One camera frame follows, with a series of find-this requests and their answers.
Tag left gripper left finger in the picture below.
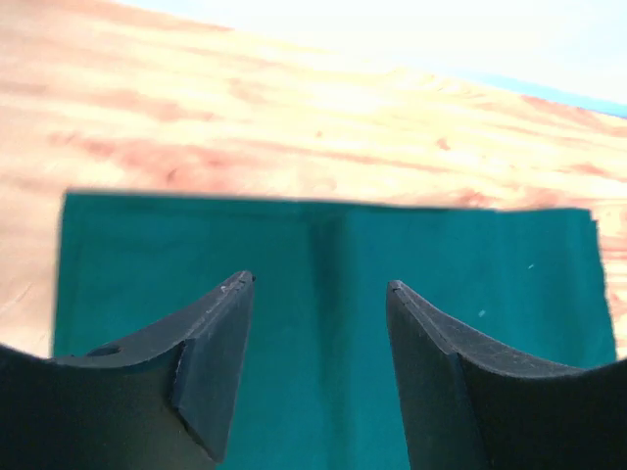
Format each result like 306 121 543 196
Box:
1 271 255 469

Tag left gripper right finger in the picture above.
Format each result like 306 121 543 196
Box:
386 281 626 470

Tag dark green surgical cloth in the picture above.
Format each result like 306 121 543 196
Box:
54 192 616 469

